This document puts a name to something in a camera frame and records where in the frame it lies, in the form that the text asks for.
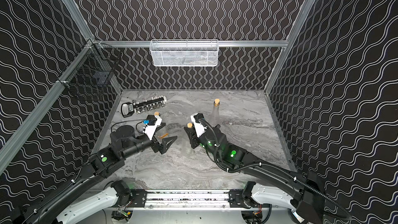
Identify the black wire basket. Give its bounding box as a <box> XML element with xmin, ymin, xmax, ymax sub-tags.
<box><xmin>62</xmin><ymin>43</ymin><xmax>122</xmax><ymax>102</ymax></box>

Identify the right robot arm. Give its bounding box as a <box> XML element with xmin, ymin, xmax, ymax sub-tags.
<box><xmin>184</xmin><ymin>125</ymin><xmax>352</xmax><ymax>224</ymax></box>

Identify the metal base rail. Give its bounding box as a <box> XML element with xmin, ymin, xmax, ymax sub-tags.
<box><xmin>109</xmin><ymin>189</ymin><xmax>261</xmax><ymax>211</ymax></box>

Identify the short clear corked bottle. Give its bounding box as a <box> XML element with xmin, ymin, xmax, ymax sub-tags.
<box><xmin>181</xmin><ymin>122</ymin><xmax>193</xmax><ymax>158</ymax></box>

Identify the tall clear corked bottle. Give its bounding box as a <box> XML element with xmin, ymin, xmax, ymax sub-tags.
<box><xmin>208</xmin><ymin>99</ymin><xmax>220</xmax><ymax>127</ymax></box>

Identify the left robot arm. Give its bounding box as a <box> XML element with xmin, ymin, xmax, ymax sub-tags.
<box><xmin>11</xmin><ymin>125</ymin><xmax>177</xmax><ymax>224</ymax></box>

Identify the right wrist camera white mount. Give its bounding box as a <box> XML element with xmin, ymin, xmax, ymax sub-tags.
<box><xmin>191</xmin><ymin>113</ymin><xmax>206</xmax><ymax>138</ymax></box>

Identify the white wire mesh basket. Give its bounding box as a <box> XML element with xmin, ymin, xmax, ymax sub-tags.
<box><xmin>149</xmin><ymin>39</ymin><xmax>219</xmax><ymax>67</ymax></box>

